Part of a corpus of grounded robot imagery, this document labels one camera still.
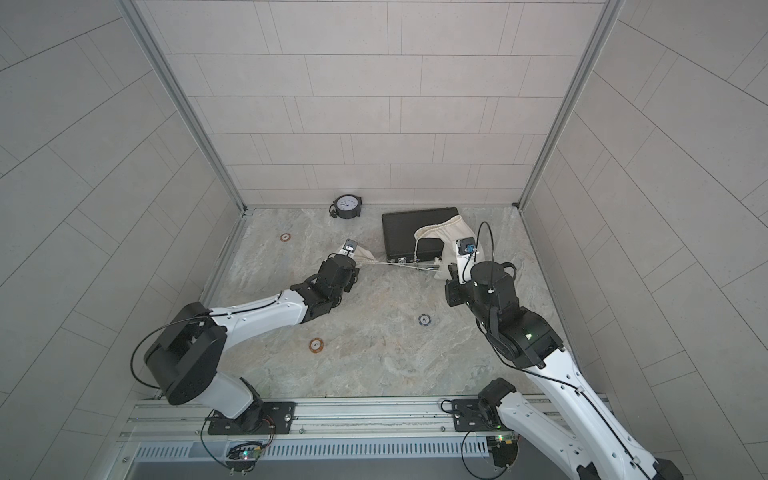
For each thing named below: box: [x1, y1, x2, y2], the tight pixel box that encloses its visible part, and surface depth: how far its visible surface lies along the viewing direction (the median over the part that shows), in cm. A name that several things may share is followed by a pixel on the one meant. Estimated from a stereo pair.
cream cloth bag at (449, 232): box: [413, 215, 480, 280], surface depth 84 cm
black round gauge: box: [328, 194, 362, 219], surface depth 118 cm
